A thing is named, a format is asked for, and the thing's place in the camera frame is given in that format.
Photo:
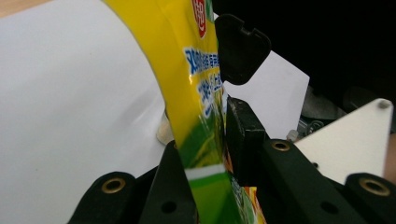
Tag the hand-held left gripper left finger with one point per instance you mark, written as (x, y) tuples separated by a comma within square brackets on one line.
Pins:
[(171, 193)]

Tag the yellow spout pouch green cap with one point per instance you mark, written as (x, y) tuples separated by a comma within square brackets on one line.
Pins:
[(186, 93)]

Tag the wooden table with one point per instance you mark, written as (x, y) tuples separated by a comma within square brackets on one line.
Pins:
[(12, 6)]

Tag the white paper sheet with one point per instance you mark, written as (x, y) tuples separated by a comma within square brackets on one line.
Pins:
[(62, 109)]

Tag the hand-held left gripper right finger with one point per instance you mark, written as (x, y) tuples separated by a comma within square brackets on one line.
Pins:
[(249, 149)]

